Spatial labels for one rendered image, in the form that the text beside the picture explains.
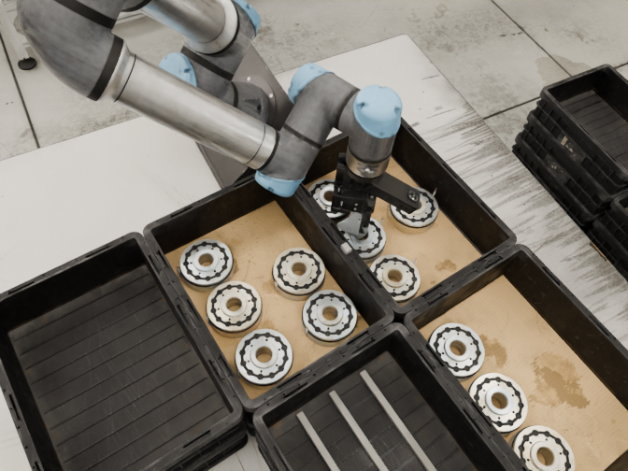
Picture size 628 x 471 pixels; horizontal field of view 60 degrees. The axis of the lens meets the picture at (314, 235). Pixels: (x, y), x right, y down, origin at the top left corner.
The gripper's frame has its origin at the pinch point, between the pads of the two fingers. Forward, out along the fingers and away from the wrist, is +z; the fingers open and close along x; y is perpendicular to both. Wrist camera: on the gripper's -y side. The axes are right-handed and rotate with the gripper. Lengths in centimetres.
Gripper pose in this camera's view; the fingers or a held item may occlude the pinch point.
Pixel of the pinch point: (363, 225)
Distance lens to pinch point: 113.9
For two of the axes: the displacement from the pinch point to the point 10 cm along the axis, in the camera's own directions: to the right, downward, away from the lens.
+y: -9.9, -1.5, 0.2
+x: -1.4, 8.4, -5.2
